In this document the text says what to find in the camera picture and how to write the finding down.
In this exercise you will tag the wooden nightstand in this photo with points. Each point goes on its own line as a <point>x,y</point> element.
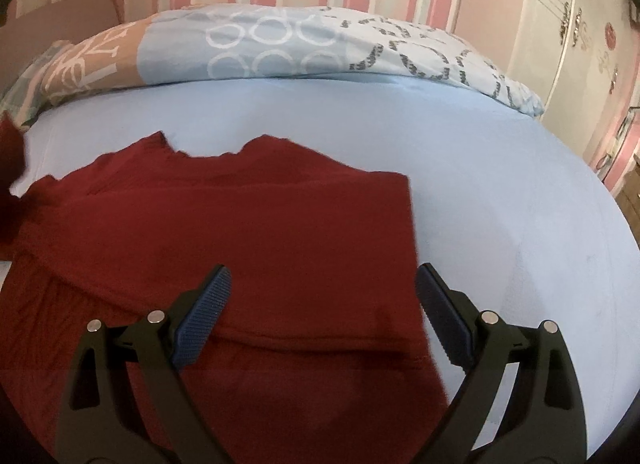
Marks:
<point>631,191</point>

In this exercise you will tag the patterned blue and tan duvet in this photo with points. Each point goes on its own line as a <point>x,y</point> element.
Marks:
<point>280,46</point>

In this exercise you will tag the bed with light blue sheet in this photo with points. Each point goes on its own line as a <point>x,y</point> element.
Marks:
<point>500,204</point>

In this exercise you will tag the dark red knit sweater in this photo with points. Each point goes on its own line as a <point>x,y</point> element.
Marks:
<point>280,239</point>

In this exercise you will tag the checked teal pillow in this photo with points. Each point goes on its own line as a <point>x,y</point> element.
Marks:
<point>25,89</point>

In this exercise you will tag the brown bed headboard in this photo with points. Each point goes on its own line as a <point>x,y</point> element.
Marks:
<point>55,24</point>

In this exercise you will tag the white wardrobe with pink decorations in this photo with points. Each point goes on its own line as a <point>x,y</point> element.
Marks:
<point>575,44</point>

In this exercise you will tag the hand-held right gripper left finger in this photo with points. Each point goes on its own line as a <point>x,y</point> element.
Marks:
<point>207,301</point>

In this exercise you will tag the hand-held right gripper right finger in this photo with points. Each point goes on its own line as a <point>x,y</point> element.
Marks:
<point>442,309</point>

